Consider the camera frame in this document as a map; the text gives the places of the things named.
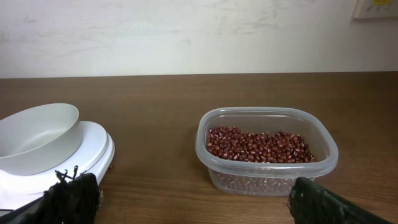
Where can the white bowl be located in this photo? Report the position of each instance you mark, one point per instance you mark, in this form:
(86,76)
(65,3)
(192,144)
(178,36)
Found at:
(39,138)

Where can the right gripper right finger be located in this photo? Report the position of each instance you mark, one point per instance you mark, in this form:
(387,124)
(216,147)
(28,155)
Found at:
(310,203)

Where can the red beans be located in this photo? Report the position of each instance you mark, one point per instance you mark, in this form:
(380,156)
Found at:
(231,143)

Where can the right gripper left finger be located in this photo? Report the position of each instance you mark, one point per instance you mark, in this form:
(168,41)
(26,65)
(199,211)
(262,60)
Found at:
(72,200)

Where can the white digital kitchen scale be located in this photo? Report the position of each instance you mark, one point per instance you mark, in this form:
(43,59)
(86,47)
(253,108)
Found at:
(94,155)

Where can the clear plastic container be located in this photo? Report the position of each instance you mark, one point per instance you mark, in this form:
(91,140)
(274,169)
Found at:
(266,179)

